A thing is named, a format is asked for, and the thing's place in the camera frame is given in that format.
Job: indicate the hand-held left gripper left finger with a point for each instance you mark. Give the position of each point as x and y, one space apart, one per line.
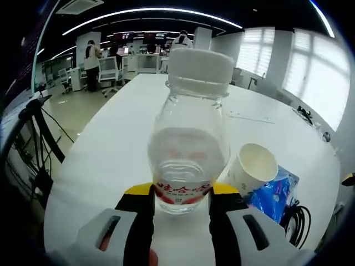
138 221

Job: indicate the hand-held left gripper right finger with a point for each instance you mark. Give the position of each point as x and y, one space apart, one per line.
222 227

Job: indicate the blue tissue pack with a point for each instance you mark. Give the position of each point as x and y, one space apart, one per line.
274 199

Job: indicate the white paper cup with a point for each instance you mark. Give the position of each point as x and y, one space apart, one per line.
258 163

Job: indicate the clear water bottle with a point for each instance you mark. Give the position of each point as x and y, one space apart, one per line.
191 116

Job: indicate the person's left hand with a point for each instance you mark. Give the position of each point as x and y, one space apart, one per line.
154 257

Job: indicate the black device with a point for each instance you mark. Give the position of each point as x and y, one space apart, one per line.
305 113

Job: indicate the white table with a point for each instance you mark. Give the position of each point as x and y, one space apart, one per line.
111 144

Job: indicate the window with blinds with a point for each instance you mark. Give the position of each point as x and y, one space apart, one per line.
255 50
316 77

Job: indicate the black tripod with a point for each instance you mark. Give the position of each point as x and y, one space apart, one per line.
50 135

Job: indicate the white mesh office chair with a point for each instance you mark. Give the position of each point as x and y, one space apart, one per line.
109 69
64 79

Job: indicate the long ceiling light strip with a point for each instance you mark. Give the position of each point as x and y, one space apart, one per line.
144 12

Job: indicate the ceiling air vent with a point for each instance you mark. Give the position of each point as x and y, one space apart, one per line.
80 5

